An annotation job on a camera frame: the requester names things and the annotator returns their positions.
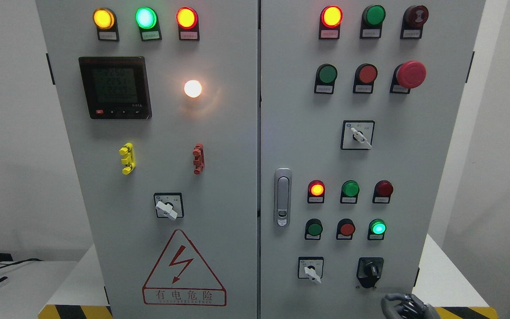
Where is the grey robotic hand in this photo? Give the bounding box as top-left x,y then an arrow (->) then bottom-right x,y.
381,293 -> 441,319

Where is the black rotary knob switch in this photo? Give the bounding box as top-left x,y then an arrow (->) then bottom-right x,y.
356,257 -> 384,289

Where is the green push button lower right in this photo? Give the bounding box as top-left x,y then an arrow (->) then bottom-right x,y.
367,219 -> 387,241

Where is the green push button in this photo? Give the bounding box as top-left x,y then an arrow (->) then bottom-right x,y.
367,219 -> 387,241
314,63 -> 338,94
304,218 -> 323,240

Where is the red push button lower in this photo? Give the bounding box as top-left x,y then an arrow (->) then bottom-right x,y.
336,218 -> 355,240

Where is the red push button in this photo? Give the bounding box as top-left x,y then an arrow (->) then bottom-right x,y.
336,218 -> 355,240
353,63 -> 378,93

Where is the green push button lower left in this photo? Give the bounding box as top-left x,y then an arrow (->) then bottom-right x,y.
304,218 -> 323,240

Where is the red indicator lamp middle right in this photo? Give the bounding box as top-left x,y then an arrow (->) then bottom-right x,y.
372,180 -> 394,204

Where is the red indicator lamp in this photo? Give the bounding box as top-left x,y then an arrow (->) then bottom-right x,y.
306,180 -> 325,204
318,5 -> 343,40
176,7 -> 200,42
372,180 -> 394,204

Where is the green indicator lamp middle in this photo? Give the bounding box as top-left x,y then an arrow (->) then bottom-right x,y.
340,180 -> 360,204

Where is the red indicator lamp middle left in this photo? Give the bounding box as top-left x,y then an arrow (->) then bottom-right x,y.
306,180 -> 325,204

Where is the red electrical hazard sticker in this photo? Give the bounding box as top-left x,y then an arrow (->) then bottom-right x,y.
142,230 -> 227,307

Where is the grey electrical cabinet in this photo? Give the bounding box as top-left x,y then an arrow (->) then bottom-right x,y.
36,0 -> 485,319

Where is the red emergency stop mushroom button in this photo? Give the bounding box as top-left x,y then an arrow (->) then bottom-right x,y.
389,60 -> 427,94

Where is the red push button upper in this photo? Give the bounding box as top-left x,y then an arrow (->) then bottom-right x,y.
353,63 -> 378,93

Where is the green push button upper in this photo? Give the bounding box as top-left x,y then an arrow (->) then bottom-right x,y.
314,63 -> 338,94

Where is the red terminal connector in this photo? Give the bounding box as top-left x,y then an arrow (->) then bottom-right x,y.
192,143 -> 205,175

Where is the green indicator lamp top right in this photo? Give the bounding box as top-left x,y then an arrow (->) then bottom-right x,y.
360,4 -> 386,39

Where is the dark red buzzer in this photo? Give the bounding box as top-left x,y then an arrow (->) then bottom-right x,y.
400,5 -> 429,39

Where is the red indicator lamp top right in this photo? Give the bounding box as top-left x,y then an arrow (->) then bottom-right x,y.
318,5 -> 343,40

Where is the white glowing lamp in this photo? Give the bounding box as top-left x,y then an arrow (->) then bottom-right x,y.
183,79 -> 203,98

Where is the yellow terminal connector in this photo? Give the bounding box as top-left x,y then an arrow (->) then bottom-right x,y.
119,143 -> 136,175

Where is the red indicator lamp top left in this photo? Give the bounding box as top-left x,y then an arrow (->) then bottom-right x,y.
176,7 -> 200,42

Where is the black digital power meter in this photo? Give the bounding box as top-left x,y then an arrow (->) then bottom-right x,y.
78,56 -> 152,120

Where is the lit green indicator lamp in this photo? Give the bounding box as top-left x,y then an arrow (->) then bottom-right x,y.
135,7 -> 162,42

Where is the small white black dongle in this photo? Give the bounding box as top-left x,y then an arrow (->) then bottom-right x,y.
0,276 -> 9,289

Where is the yellow indicator lamp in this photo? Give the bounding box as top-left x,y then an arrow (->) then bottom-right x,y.
93,8 -> 119,42

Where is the white selector switch lower right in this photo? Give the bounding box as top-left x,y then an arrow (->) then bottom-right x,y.
297,257 -> 324,284

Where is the white selector switch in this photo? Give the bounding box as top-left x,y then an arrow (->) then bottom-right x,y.
297,257 -> 324,284
340,121 -> 375,151

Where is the silver door latch handle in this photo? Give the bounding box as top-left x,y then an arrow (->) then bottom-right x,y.
273,167 -> 292,227

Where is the white selector switch upper right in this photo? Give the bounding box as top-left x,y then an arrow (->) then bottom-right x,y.
340,121 -> 375,151

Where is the white selector switch left door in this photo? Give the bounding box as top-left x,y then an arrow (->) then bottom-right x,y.
153,192 -> 184,221

